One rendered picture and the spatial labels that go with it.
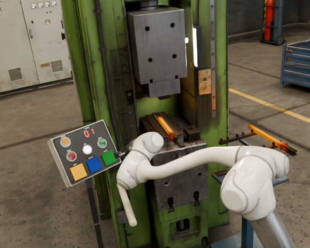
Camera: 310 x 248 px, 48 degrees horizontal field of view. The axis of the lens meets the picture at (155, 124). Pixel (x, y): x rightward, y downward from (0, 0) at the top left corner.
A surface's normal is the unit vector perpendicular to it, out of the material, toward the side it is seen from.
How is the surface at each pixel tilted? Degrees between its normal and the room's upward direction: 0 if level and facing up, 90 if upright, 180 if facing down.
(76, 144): 60
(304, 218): 0
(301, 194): 0
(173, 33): 90
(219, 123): 90
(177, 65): 90
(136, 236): 90
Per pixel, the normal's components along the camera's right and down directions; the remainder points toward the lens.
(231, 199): -0.63, 0.29
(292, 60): -0.84, 0.28
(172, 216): 0.26, 0.37
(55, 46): 0.46, 0.33
